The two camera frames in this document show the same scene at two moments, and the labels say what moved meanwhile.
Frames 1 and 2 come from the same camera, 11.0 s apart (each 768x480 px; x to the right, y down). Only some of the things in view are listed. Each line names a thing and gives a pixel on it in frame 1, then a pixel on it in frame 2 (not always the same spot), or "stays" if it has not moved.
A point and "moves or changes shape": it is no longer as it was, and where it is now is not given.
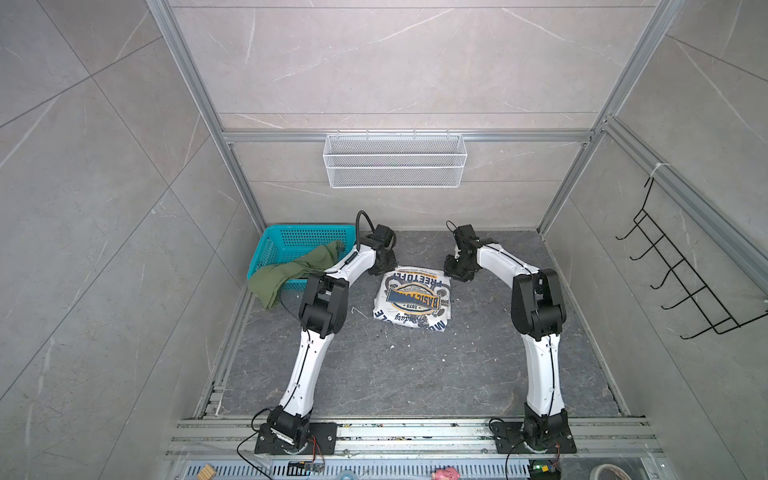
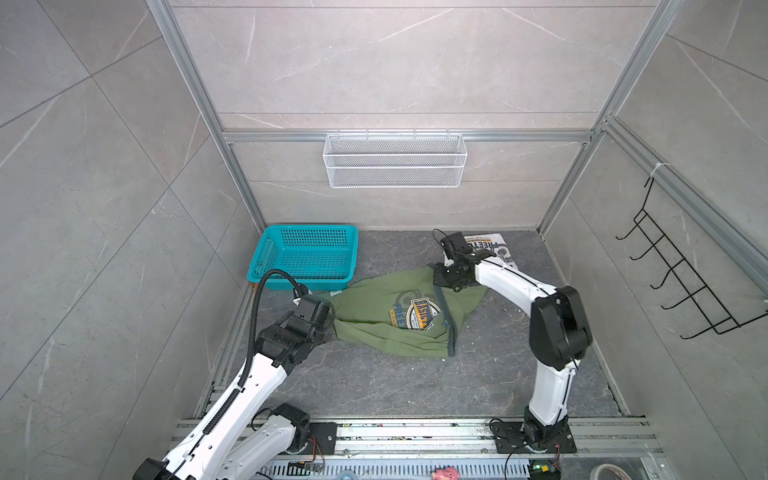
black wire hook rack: [682, 271] stays
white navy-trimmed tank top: [414, 297] moves or changes shape
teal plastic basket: [282, 243] stays
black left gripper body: [390, 262] → [318, 336]
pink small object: [448, 473] stays
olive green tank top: [265, 280] → [411, 312]
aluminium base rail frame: [606, 448] stays
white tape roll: [596, 471] stays
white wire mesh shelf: [395, 161] stays
